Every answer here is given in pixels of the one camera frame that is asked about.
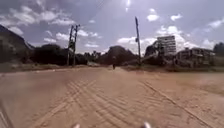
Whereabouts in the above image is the row of trees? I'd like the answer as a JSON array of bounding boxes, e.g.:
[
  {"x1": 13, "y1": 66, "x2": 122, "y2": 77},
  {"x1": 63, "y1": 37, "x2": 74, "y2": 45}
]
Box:
[{"x1": 0, "y1": 24, "x2": 224, "y2": 67}]

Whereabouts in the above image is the sandy dirt road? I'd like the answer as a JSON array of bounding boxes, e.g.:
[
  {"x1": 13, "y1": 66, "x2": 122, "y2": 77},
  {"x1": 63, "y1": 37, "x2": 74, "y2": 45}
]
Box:
[{"x1": 0, "y1": 66, "x2": 224, "y2": 128}]

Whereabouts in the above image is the tall utility pole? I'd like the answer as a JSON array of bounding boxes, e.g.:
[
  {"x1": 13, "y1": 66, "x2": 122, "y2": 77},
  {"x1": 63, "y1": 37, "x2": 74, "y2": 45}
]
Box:
[{"x1": 134, "y1": 16, "x2": 142, "y2": 66}]

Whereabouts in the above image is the double utility pole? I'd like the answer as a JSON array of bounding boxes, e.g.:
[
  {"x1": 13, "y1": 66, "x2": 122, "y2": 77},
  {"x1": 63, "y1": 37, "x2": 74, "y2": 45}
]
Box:
[{"x1": 66, "y1": 23, "x2": 81, "y2": 67}]

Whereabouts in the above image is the grass verge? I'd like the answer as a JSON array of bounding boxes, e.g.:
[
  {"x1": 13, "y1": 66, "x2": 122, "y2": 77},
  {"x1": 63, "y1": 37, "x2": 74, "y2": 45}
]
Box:
[
  {"x1": 0, "y1": 62, "x2": 89, "y2": 74},
  {"x1": 121, "y1": 63, "x2": 224, "y2": 73}
]

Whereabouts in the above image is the tall pale building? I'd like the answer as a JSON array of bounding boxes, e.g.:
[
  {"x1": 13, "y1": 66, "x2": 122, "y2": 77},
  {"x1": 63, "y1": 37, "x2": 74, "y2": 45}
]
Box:
[{"x1": 156, "y1": 34, "x2": 177, "y2": 57}]

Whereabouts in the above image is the low wide building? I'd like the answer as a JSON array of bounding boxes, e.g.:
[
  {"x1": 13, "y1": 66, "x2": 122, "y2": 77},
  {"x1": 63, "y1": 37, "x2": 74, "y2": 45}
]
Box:
[{"x1": 174, "y1": 47, "x2": 216, "y2": 68}]

